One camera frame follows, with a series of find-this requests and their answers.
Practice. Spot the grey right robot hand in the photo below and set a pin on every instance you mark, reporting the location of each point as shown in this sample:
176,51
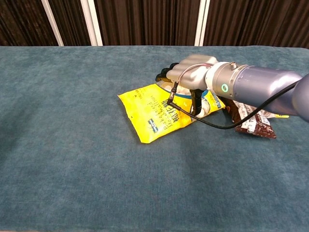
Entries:
193,72

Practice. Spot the yellow snack bag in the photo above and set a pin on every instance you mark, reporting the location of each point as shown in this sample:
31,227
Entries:
149,113

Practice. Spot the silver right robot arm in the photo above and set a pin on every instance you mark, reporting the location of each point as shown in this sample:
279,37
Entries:
260,84

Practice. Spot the white and yellow snack packet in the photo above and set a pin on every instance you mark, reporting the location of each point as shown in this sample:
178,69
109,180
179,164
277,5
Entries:
281,116

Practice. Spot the brown snack packet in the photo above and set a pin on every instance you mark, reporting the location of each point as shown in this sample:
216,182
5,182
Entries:
258,124

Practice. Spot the teal velvet table cloth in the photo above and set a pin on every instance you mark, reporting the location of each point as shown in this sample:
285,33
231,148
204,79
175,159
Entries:
96,181

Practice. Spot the wide white partition post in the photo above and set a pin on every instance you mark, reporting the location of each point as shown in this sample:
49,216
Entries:
91,21

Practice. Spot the thin white partition post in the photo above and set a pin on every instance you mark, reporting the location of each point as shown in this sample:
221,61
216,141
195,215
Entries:
51,21

